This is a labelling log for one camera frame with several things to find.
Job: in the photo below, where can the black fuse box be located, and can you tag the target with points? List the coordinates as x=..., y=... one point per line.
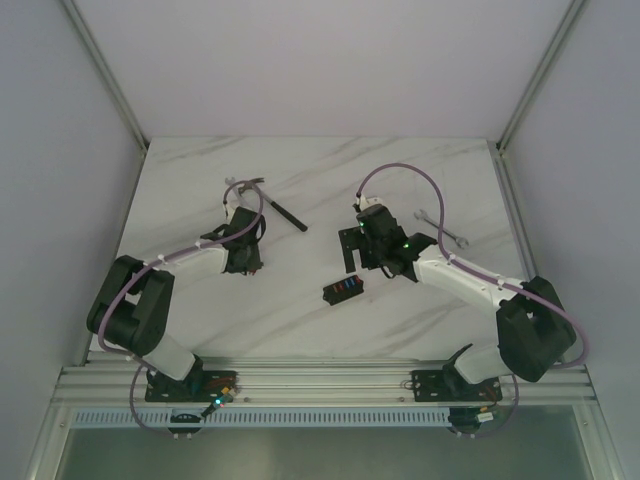
x=343, y=290

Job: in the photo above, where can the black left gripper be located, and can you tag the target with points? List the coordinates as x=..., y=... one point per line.
x=243, y=263

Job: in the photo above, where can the aluminium mounting rail frame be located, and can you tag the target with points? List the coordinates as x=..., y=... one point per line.
x=287, y=345

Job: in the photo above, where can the black handle claw hammer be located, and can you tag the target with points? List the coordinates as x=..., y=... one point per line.
x=292, y=219

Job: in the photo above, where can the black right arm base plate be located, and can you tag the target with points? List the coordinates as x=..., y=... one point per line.
x=432, y=386

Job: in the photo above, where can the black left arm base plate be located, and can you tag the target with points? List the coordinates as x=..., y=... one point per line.
x=205, y=386

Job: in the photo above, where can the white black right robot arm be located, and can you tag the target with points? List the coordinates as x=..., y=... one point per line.
x=533, y=332

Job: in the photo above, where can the white slotted cable duct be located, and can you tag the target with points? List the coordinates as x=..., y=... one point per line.
x=268, y=417

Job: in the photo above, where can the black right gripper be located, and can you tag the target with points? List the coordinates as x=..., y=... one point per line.
x=352, y=239

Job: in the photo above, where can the silver wrench left side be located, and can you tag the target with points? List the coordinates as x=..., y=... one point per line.
x=231, y=182

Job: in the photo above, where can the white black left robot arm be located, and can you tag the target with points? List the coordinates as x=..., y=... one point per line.
x=132, y=307

